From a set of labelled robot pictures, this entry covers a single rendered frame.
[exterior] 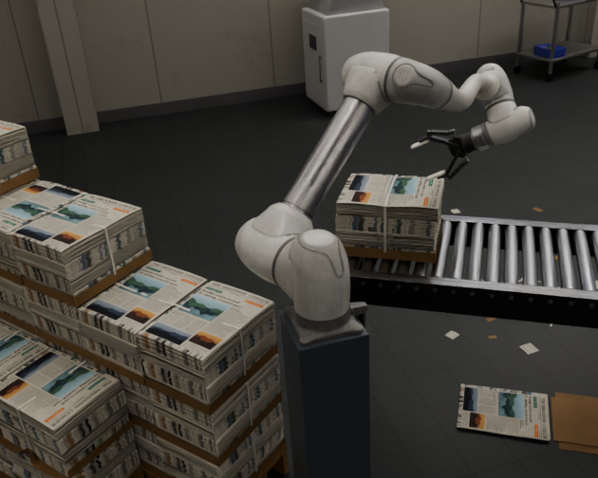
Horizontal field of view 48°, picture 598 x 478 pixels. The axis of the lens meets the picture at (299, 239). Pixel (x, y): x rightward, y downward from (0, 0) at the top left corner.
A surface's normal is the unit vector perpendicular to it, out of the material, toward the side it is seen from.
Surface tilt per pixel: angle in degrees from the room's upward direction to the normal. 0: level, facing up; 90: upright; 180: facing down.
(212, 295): 1
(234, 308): 1
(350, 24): 90
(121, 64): 90
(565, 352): 0
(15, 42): 90
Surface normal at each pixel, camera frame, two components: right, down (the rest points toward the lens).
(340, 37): 0.34, 0.43
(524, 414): -0.06, -0.88
